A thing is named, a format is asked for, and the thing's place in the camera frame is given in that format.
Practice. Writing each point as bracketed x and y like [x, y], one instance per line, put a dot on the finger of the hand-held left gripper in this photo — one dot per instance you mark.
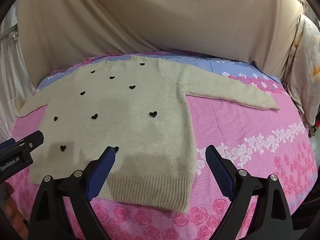
[32, 140]

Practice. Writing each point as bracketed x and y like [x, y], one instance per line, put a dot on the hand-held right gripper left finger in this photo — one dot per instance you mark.
[103, 166]

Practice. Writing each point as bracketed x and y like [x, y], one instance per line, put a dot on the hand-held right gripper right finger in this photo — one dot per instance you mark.
[219, 168]

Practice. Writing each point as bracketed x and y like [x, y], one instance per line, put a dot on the cream heart-patterned knit sweater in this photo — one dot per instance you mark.
[117, 110]

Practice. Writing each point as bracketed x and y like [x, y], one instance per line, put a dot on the person's left hand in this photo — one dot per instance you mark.
[12, 212]

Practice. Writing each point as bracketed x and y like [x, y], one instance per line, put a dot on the pink floral bedsheet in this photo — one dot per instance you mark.
[240, 135]

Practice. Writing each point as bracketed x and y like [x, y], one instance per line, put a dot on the cream floral quilt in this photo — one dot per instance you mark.
[303, 67]

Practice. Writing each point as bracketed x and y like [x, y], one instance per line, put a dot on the beige draped backdrop cloth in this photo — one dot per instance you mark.
[155, 20]

